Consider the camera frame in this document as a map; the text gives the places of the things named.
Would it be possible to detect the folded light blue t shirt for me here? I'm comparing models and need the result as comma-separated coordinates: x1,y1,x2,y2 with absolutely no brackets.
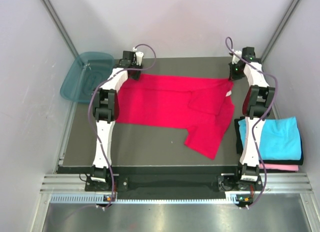
234,117,302,166

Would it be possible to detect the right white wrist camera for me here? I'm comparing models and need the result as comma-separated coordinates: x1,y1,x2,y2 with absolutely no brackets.
231,50,242,65

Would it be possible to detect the aluminium frame rail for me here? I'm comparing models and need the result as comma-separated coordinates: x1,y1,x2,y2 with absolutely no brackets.
40,173,313,193

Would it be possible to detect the folded pink t shirt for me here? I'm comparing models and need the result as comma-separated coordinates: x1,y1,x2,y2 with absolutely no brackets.
264,164,299,172

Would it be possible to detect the red t shirt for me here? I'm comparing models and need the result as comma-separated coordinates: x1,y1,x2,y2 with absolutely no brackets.
116,74,235,159

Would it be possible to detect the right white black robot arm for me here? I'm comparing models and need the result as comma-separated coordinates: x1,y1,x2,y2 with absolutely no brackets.
228,47,276,190

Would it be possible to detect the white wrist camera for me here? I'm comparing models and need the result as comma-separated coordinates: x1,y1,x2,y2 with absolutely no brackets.
231,50,242,65
132,47,144,66

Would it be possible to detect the grey slotted cable duct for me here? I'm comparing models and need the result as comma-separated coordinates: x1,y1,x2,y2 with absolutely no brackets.
50,193,259,204

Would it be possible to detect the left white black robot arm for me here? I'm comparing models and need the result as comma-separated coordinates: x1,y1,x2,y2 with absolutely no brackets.
90,48,144,192

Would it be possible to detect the blue plastic bin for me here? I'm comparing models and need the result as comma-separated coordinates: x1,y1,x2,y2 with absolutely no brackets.
60,52,115,104

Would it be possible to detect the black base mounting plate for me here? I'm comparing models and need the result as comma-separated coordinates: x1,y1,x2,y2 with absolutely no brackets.
85,173,262,193

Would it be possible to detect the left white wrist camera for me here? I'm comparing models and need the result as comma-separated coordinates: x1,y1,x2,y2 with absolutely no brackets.
132,47,144,66

